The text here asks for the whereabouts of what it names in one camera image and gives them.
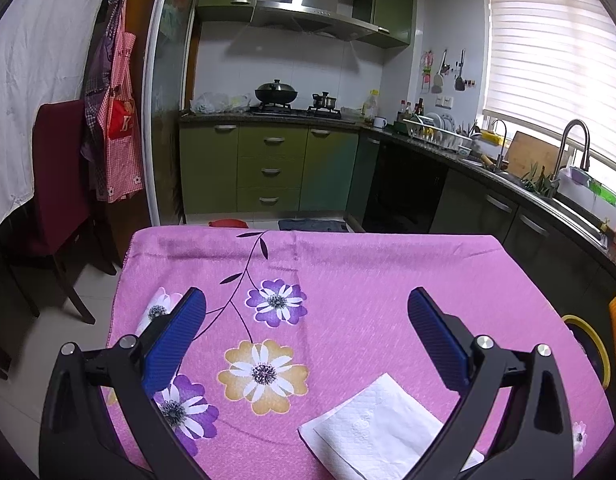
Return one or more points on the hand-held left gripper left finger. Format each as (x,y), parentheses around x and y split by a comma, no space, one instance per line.
(170,340)

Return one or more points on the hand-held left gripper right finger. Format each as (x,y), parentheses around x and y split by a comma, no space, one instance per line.
(440,345)

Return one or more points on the white paper tissue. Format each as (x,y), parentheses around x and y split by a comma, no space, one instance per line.
(373,425)

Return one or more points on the yellow rimmed trash bin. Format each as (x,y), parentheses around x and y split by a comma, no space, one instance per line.
(595,340)

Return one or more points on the pink floral tablecloth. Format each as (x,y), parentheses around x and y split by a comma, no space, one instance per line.
(363,285)

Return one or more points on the red lidded plastic jar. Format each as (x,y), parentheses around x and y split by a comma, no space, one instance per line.
(228,223)

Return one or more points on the dark lower kitchen cabinet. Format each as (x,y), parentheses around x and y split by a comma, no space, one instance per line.
(488,220)

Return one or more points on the black built-in dishwasher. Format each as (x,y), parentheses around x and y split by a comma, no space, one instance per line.
(403,190)

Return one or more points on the dark blue folded cloth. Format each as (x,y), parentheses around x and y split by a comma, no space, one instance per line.
(313,225)

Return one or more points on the steel kitchen sink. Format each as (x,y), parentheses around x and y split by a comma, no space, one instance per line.
(563,205)

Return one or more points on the green vegetables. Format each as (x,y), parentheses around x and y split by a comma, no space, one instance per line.
(535,180)

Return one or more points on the dark red chair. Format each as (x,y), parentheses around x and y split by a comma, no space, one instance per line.
(58,185)

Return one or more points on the green lower kitchen cabinet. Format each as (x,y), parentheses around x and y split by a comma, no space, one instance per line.
(268,170)

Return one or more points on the white basin purple rim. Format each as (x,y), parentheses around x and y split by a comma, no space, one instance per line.
(575,185)

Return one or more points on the wooden cutting board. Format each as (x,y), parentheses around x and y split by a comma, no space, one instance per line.
(530,155)

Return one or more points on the dish rack with dishes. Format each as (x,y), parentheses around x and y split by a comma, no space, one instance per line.
(438,132)

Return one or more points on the small steel faucet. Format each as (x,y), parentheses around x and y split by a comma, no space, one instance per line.
(502,135)

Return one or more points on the red checked apron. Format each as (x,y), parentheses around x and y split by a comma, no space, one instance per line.
(123,125)

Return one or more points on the green plastic item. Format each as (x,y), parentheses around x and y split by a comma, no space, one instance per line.
(603,192)

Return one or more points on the dark kitchen countertop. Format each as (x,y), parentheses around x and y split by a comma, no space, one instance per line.
(208,117)

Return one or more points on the white enamel mug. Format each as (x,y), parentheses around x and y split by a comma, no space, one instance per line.
(379,122)

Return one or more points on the group of condiment bottles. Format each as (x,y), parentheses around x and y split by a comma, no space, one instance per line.
(412,110)

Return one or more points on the crumpled plastic bags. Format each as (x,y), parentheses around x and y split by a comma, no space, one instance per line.
(213,102)

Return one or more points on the purple checked apron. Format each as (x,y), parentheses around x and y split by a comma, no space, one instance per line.
(93,110)

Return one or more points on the cooking oil bottle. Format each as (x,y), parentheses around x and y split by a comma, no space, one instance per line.
(371,107)

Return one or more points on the tall steel faucet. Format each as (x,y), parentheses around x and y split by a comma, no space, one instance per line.
(568,130)

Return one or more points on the gas stove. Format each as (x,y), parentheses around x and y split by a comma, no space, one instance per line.
(293,111)

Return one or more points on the hanging spatula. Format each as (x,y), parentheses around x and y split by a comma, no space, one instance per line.
(438,80)
(459,80)

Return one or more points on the black wok with lid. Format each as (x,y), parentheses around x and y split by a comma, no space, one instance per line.
(275,92)

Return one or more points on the small steel pot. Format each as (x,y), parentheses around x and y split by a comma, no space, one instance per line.
(325,101)

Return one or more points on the pink hanging ornament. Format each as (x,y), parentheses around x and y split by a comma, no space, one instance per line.
(426,67)

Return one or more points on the white hanging cloth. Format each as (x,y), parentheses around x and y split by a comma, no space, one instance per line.
(33,85)

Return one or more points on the white window blind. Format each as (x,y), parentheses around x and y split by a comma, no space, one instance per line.
(553,50)

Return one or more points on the steel range hood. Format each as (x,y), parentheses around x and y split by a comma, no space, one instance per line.
(313,5)

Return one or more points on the sliding door frame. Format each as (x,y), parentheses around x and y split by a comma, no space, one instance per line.
(160,110)

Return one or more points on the white wall socket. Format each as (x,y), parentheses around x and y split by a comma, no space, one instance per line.
(444,102)

